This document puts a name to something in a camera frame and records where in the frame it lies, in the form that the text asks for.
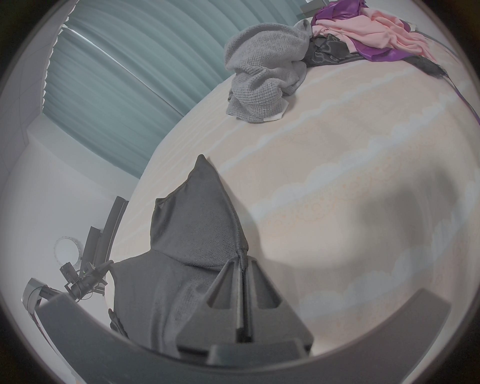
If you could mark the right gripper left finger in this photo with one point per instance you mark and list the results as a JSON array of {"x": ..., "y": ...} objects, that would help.
[{"x": 195, "y": 326}]

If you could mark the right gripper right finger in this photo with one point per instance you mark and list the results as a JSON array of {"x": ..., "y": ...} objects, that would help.
[{"x": 292, "y": 330}]

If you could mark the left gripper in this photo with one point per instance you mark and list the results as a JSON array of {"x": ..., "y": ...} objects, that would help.
[{"x": 88, "y": 287}]

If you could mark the bed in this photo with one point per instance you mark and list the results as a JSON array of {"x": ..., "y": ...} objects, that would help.
[{"x": 356, "y": 187}]

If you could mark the blue-green curtain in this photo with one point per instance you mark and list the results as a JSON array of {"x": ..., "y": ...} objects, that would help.
[{"x": 131, "y": 75}]

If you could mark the grey garment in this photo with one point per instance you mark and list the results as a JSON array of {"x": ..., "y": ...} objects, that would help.
[{"x": 262, "y": 60}]

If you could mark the black lace garment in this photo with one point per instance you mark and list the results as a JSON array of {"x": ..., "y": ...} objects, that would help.
[{"x": 330, "y": 54}]

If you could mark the pink garment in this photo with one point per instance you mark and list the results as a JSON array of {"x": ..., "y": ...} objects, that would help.
[{"x": 375, "y": 26}]

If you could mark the purple garment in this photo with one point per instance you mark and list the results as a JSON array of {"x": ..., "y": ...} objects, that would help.
[{"x": 337, "y": 11}]

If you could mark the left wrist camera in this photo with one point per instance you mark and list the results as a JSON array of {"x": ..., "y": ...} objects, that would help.
[{"x": 68, "y": 270}]

